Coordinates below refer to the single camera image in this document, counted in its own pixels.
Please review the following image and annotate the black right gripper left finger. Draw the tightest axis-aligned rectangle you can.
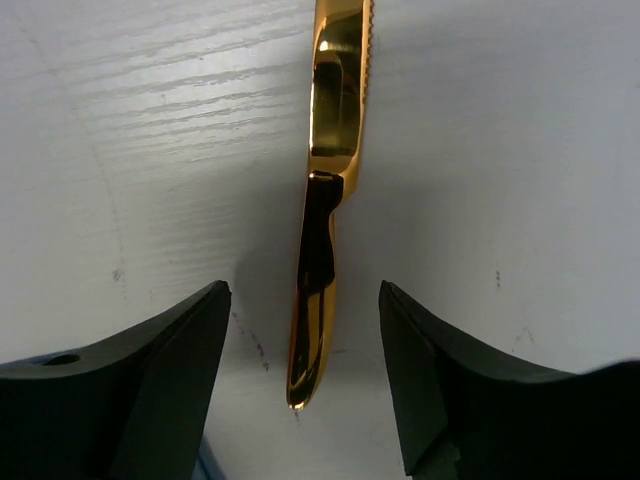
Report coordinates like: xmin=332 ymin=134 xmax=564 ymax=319
xmin=1 ymin=281 xmax=231 ymax=479

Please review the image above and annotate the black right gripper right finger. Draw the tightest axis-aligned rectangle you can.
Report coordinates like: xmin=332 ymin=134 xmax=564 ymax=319
xmin=379 ymin=282 xmax=639 ymax=479

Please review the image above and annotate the blue cloth napkin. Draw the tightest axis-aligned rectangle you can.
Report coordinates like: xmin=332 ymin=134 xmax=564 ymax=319
xmin=192 ymin=440 xmax=219 ymax=480

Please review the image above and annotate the gold knife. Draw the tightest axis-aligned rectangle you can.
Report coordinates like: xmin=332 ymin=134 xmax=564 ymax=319
xmin=286 ymin=0 xmax=374 ymax=411

